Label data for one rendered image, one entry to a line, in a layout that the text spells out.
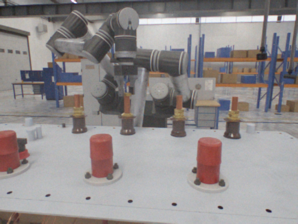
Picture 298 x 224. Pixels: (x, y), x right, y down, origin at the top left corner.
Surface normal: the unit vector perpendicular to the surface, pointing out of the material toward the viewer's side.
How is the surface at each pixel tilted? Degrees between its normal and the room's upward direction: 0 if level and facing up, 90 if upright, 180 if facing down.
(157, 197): 0
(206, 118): 90
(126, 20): 90
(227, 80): 90
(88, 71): 90
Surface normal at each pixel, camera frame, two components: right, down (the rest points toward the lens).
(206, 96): -0.11, 0.20
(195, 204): 0.00, -0.98
